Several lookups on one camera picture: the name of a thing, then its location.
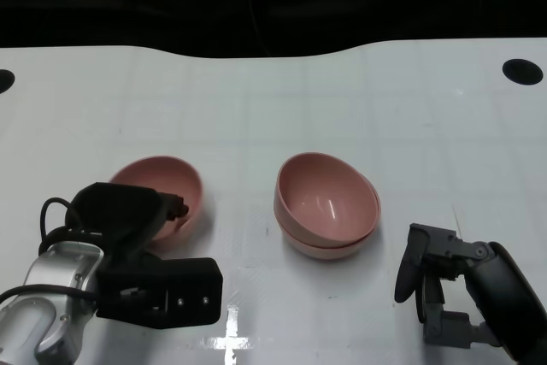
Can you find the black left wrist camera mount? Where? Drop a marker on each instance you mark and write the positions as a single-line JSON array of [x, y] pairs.
[[171, 292]]

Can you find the pink plastic bowl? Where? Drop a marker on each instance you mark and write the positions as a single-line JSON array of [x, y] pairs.
[[325, 251], [171, 174], [320, 194]]

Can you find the black table grommet hole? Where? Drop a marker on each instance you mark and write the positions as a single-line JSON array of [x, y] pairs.
[[5, 80], [522, 72]]

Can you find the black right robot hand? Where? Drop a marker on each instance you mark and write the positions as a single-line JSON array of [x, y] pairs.
[[500, 288]]

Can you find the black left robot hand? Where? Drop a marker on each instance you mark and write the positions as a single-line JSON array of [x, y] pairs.
[[117, 211]]

